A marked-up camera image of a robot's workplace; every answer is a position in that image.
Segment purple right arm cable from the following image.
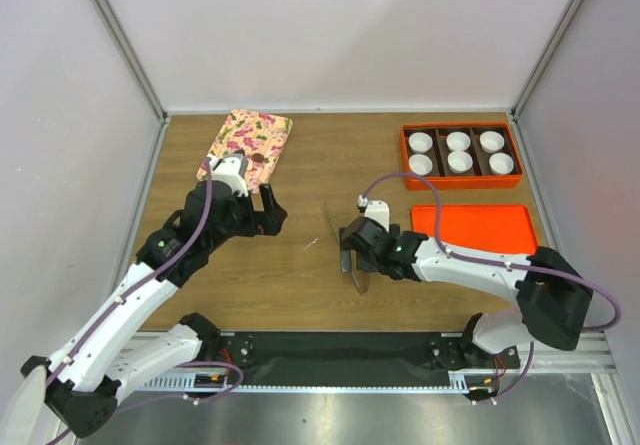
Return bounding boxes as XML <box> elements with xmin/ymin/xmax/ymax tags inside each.
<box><xmin>362</xmin><ymin>173</ymin><xmax>623</xmax><ymax>406</ymax></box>

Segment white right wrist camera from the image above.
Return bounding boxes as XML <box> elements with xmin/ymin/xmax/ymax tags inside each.
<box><xmin>357</xmin><ymin>195</ymin><xmax>390</xmax><ymax>231</ymax></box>

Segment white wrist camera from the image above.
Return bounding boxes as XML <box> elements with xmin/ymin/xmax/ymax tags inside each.
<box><xmin>357</xmin><ymin>195</ymin><xmax>390</xmax><ymax>231</ymax></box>
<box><xmin>205</xmin><ymin>153</ymin><xmax>249</xmax><ymax>197</ymax></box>

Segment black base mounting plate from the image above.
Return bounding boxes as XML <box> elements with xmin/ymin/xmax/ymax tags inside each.
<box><xmin>219</xmin><ymin>331</ymin><xmax>520</xmax><ymax>388</ymax></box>

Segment aluminium frame post right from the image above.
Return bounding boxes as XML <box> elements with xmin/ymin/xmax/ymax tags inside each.
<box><xmin>510</xmin><ymin>0</ymin><xmax>586</xmax><ymax>120</ymax></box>

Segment aluminium frame post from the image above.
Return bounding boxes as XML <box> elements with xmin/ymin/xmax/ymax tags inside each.
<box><xmin>90</xmin><ymin>0</ymin><xmax>168</xmax><ymax>125</ymax></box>
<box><xmin>510</xmin><ymin>0</ymin><xmax>586</xmax><ymax>120</ymax></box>

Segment orange box lid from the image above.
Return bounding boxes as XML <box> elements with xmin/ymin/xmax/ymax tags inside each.
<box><xmin>440</xmin><ymin>204</ymin><xmax>538</xmax><ymax>254</ymax></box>

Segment white paper cup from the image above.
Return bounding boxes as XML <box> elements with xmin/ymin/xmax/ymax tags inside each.
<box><xmin>489</xmin><ymin>152</ymin><xmax>515</xmax><ymax>175</ymax></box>
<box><xmin>446</xmin><ymin>131</ymin><xmax>471</xmax><ymax>151</ymax></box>
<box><xmin>479</xmin><ymin>131</ymin><xmax>505</xmax><ymax>154</ymax></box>
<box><xmin>408</xmin><ymin>154</ymin><xmax>433</xmax><ymax>176</ymax></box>
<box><xmin>447</xmin><ymin>151</ymin><xmax>473</xmax><ymax>174</ymax></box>
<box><xmin>408</xmin><ymin>132</ymin><xmax>433</xmax><ymax>154</ymax></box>

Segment aluminium frame post left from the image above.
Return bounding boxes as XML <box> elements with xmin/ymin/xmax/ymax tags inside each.
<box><xmin>90</xmin><ymin>0</ymin><xmax>168</xmax><ymax>125</ymax></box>

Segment metal tongs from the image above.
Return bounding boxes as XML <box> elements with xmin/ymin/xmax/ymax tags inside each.
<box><xmin>323</xmin><ymin>202</ymin><xmax>370</xmax><ymax>296</ymax></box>

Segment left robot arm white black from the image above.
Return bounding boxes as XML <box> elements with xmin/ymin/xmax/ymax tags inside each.
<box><xmin>21</xmin><ymin>180</ymin><xmax>287</xmax><ymax>438</ymax></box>

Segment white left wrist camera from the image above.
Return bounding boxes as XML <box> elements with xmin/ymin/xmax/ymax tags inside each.
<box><xmin>205</xmin><ymin>153</ymin><xmax>249</xmax><ymax>197</ymax></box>

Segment floral tray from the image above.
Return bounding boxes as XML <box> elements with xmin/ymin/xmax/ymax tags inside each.
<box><xmin>208</xmin><ymin>109</ymin><xmax>293</xmax><ymax>194</ymax></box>

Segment orange chocolate box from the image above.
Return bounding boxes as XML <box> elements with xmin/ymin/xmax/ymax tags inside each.
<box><xmin>399</xmin><ymin>122</ymin><xmax>524</xmax><ymax>192</ymax></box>

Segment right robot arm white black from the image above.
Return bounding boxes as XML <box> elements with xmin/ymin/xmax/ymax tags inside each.
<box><xmin>337</xmin><ymin>216</ymin><xmax>593</xmax><ymax>368</ymax></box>

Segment brown box insert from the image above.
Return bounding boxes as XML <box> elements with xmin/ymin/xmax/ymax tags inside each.
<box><xmin>403</xmin><ymin>125</ymin><xmax>516</xmax><ymax>177</ymax></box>

